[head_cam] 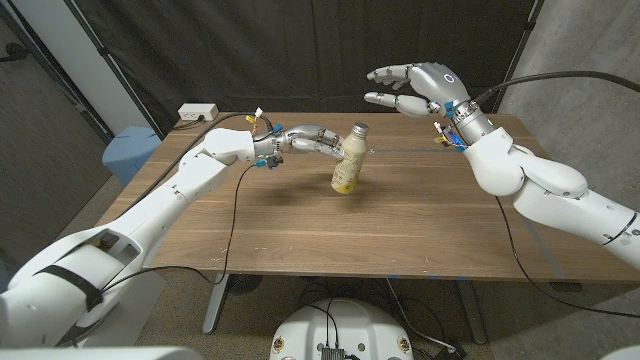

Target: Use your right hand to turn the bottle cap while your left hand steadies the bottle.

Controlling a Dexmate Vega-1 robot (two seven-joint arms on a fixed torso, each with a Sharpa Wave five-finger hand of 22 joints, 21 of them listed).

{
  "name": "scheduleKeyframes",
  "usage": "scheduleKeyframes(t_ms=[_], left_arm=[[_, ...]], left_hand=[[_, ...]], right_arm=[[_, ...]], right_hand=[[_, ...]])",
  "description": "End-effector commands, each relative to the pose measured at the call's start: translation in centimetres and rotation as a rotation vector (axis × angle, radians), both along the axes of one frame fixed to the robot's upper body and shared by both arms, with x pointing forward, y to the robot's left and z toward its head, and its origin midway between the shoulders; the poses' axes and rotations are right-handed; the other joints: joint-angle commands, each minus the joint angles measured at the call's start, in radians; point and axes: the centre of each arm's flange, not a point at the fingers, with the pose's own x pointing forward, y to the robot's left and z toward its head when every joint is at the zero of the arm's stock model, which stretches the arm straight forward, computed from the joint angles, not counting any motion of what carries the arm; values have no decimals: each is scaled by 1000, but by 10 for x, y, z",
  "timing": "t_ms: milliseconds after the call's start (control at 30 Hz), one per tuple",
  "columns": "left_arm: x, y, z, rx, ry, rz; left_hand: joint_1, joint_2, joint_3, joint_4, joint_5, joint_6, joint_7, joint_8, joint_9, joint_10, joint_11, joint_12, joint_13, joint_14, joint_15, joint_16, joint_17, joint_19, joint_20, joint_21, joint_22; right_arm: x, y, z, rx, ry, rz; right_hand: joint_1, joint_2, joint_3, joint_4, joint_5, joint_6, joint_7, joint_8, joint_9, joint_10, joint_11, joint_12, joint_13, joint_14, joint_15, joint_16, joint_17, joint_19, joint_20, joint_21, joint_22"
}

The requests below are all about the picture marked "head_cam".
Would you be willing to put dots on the round black floor grille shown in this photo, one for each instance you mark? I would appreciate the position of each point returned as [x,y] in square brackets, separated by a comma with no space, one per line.
[245,285]

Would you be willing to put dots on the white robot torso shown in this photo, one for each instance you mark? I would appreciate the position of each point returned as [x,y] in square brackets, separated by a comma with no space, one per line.
[345,325]

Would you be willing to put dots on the beige drink bottle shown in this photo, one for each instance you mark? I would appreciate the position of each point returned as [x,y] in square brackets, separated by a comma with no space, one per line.
[349,165]

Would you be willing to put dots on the white power strip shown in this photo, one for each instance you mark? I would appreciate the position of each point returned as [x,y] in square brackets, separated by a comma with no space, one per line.
[197,111]

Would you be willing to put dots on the person in blue jeans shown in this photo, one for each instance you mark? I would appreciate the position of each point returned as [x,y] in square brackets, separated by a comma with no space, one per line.
[4,277]

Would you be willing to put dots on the grey table leg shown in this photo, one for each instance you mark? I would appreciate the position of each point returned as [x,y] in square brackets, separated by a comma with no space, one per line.
[216,300]
[472,310]

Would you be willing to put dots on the black backdrop curtain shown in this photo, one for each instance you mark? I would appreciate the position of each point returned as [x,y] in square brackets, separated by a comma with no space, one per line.
[250,50]

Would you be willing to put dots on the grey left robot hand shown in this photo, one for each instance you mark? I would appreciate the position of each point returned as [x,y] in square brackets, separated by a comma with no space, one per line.
[305,135]

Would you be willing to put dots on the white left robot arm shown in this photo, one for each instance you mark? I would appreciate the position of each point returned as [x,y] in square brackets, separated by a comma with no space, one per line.
[150,220]

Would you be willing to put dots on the silver bottle cap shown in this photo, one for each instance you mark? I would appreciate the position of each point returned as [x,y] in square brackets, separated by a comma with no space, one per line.
[359,130]

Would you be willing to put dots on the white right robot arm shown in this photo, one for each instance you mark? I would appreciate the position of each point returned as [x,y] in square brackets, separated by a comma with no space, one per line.
[545,185]

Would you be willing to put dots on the light blue bin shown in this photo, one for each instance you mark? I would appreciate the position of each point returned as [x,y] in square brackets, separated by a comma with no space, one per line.
[130,150]

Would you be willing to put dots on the black power adapter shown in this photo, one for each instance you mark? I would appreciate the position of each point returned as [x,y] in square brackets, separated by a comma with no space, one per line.
[450,351]

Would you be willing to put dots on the black backdrop stand pole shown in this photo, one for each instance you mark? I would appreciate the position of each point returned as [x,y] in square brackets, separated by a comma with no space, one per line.
[116,70]
[517,55]

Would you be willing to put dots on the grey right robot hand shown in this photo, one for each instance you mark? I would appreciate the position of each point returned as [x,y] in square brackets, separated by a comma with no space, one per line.
[435,85]

